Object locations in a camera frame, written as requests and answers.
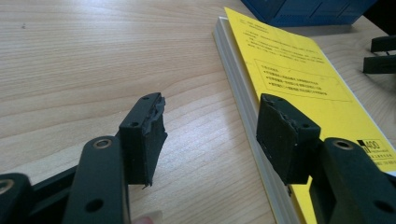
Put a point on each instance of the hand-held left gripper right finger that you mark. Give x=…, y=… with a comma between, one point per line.
x=280, y=143

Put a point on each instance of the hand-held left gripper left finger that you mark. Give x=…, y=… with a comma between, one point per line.
x=140, y=149

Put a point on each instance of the blue mesh file rack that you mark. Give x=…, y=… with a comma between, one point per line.
x=311, y=12

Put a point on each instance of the yellow book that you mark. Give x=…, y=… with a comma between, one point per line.
x=295, y=62

